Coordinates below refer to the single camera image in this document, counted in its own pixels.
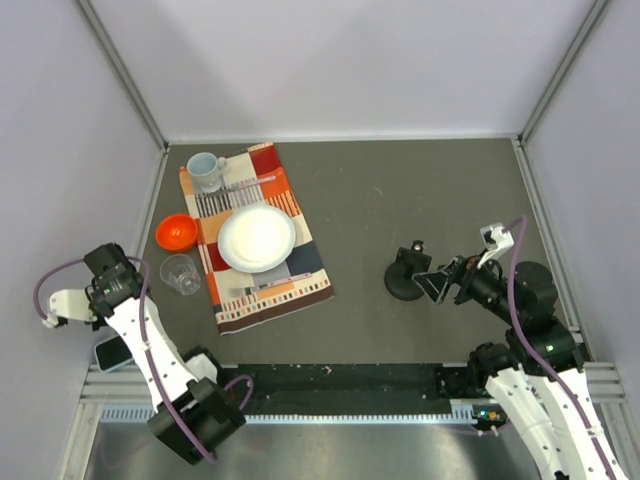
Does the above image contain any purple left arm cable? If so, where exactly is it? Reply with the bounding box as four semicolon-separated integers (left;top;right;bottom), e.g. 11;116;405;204
32;256;255;464

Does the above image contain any white ceramic mug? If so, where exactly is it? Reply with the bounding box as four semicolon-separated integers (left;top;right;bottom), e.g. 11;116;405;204
186;152;227;194

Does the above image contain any white paper plate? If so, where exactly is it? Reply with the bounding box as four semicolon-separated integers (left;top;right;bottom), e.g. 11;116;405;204
217;204;296;273

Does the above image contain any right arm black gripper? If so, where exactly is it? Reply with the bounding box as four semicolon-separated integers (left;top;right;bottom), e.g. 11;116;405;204
412;245;522;324

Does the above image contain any aluminium frame rail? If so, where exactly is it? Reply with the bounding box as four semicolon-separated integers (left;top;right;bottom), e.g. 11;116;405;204
80;365;152;404

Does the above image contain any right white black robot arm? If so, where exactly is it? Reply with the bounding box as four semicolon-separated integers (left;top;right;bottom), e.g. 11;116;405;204
413;256;625;479

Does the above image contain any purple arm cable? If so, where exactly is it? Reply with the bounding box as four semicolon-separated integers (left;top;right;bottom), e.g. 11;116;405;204
502;215;619;480
32;256;255;464

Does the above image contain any clear plastic cup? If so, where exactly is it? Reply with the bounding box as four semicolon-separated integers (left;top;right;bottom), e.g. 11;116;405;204
160;254;201;296

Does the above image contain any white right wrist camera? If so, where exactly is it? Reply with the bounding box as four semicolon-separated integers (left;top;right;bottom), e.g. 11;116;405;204
477;223;515;269

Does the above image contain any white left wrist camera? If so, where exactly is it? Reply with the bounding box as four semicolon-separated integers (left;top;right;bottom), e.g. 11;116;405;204
42;289;98;329

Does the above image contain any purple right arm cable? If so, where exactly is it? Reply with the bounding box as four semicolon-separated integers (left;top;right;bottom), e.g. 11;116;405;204
502;215;619;480

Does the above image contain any pink handled fork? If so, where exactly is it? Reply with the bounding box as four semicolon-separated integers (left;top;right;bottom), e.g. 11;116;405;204
228;272;312;297

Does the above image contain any orange plastic bowl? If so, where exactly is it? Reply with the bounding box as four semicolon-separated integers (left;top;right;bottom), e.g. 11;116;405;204
155;213;199;253

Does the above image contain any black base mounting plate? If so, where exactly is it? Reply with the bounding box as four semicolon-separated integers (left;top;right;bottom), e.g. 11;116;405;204
219;363;447;399

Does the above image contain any white slotted cable duct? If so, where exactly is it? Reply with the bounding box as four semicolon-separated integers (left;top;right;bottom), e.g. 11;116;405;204
99;399;506;426

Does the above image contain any phone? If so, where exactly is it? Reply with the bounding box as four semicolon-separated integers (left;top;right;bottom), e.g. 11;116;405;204
94;336;133;373

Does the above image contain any black phone stand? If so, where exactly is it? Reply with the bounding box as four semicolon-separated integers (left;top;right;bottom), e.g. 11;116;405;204
384;240;432;301

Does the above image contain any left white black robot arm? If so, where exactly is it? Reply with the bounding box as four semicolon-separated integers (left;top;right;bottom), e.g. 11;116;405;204
83;243;246;465

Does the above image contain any patchwork orange red placemat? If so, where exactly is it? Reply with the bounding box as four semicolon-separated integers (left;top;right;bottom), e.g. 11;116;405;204
179;143;335;335

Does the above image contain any pink handled knife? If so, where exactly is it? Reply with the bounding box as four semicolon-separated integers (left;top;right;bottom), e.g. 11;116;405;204
214;175;277;195

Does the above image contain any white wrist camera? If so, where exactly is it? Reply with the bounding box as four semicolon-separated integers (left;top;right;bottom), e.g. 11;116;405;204
477;223;515;269
42;289;98;329

